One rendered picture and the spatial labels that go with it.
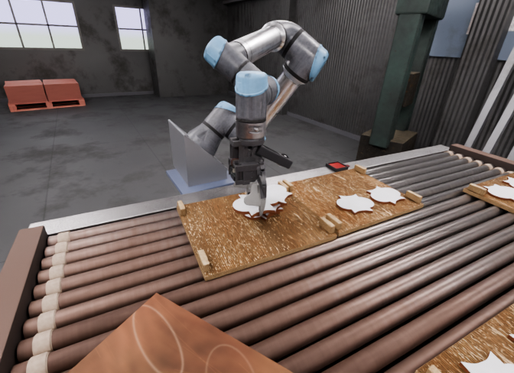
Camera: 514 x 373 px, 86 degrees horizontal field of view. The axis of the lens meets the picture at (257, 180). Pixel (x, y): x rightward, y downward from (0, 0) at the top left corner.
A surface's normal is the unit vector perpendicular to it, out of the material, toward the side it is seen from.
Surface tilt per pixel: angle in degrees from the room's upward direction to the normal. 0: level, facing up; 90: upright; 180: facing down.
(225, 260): 0
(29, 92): 90
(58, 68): 90
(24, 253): 0
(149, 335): 0
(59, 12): 90
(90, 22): 90
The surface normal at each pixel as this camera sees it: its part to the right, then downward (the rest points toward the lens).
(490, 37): -0.85, 0.21
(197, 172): 0.49, 0.41
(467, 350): 0.04, -0.89
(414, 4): -0.66, 0.32
